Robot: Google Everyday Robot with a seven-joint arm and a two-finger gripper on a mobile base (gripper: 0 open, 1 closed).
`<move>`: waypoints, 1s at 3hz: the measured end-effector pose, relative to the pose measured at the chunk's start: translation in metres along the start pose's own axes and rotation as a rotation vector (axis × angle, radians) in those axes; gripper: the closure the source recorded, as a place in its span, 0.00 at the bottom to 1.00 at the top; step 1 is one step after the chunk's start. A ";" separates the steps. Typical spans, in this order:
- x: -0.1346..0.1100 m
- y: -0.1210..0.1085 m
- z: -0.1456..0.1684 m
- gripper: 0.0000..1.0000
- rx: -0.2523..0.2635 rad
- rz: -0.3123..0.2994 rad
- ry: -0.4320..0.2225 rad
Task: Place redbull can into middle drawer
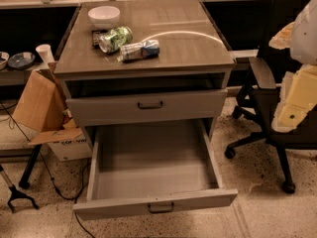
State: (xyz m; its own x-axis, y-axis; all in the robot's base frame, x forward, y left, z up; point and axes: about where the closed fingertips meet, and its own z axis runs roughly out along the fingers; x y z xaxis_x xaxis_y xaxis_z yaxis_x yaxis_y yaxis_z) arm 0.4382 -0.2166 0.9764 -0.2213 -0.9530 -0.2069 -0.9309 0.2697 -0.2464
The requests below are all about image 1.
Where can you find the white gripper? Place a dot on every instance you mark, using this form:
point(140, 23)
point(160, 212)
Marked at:
point(305, 34)

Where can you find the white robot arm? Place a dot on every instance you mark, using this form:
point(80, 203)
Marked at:
point(300, 36)

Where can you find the grey drawer cabinet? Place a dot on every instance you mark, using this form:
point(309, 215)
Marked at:
point(192, 55)

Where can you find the open lower grey drawer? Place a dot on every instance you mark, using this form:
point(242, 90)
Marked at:
point(152, 168)

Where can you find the green soda can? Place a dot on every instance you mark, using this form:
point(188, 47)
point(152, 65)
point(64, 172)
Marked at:
point(114, 39)

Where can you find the upper grey drawer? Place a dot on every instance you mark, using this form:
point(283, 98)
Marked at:
point(106, 110)

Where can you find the white bowl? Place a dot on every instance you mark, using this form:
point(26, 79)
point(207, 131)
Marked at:
point(104, 17)

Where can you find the white cardboard box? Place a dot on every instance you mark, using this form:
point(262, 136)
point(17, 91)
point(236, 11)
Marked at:
point(71, 149)

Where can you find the brown cardboard box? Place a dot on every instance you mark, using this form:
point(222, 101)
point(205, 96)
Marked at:
point(42, 107)

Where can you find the white paper cup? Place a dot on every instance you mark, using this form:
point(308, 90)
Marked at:
point(45, 52)

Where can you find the dark blue plate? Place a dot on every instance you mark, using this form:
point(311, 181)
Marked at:
point(21, 61)

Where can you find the black table leg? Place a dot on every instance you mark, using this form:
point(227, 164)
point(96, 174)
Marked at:
point(24, 181)

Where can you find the black stand foot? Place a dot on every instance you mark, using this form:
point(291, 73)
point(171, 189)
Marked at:
point(15, 194)

